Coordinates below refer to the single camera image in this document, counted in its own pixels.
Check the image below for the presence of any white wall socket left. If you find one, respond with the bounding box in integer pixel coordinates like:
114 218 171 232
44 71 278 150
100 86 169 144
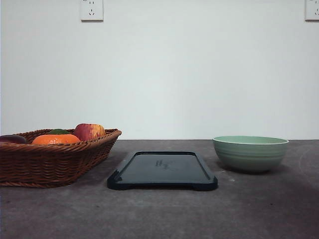
80 0 104 24

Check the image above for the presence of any light green ceramic bowl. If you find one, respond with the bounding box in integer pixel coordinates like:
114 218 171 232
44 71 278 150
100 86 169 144
212 135 289 172

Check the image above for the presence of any dark green fruit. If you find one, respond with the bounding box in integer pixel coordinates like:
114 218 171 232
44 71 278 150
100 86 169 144
48 128 70 134

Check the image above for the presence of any red yellow apple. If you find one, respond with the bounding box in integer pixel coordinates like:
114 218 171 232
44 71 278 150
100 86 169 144
75 123 106 140

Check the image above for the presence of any dark teal rectangular tray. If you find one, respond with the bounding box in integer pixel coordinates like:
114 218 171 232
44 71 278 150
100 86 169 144
108 151 218 191

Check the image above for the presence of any white wall socket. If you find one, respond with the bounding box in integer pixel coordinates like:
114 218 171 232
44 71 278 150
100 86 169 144
80 0 104 24
303 0 319 23

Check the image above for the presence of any dark purple fruit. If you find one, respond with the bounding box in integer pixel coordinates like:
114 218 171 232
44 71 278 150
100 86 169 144
0 134 27 144

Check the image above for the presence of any orange tangerine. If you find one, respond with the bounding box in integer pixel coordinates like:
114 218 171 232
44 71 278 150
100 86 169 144
32 134 80 145

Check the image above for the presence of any brown wicker basket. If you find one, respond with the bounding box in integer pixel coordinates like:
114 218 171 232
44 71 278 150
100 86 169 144
0 129 122 188

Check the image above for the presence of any white wall socket right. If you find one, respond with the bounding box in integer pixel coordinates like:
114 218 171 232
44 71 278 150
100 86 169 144
303 0 319 23

